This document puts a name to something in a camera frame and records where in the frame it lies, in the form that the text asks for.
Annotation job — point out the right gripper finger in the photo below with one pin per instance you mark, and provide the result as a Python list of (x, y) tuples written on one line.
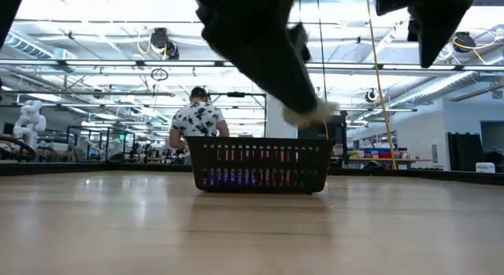
[(437, 30), (412, 30)]

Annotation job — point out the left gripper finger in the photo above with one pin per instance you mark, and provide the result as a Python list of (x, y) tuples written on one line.
[(300, 40), (267, 66)]

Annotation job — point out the beige plastic skull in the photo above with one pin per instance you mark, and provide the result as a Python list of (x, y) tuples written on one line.
[(311, 115)]

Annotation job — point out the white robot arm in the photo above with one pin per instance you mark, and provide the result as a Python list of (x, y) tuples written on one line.
[(29, 121)]

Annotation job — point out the black plastic basket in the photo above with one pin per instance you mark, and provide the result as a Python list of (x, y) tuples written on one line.
[(260, 141)]

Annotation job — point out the person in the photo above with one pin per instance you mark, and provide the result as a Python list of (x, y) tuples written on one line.
[(199, 119)]

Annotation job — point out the black screen panel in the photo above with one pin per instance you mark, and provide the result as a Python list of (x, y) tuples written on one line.
[(334, 129)]

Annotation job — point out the black cabinet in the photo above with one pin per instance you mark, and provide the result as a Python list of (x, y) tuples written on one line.
[(464, 151)]

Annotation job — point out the workbench with coloured bins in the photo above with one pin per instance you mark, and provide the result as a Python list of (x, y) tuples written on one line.
[(378, 153)]

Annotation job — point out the black rig frame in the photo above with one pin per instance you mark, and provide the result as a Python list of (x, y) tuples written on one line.
[(236, 94)]

